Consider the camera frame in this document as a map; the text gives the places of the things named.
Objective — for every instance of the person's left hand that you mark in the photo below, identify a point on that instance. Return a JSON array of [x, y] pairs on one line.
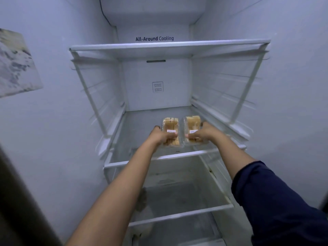
[[157, 138]]

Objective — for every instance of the grey mottled panel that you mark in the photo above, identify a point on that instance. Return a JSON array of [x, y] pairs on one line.
[[18, 66]]

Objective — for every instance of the dark blue shirt sleeve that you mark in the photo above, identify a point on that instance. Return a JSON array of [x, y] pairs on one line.
[[276, 210]]

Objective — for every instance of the silver refrigerator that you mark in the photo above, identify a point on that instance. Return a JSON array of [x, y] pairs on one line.
[[159, 99]]

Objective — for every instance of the person's left forearm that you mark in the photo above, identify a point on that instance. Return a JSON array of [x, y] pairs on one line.
[[115, 197]]

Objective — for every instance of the sliced brown bread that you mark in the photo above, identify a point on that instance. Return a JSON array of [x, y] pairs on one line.
[[171, 124], [192, 122]]

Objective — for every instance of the person's right forearm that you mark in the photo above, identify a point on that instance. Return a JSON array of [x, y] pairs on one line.
[[233, 156]]

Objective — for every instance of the person's right hand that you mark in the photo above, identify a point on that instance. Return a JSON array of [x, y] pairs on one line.
[[208, 134]]

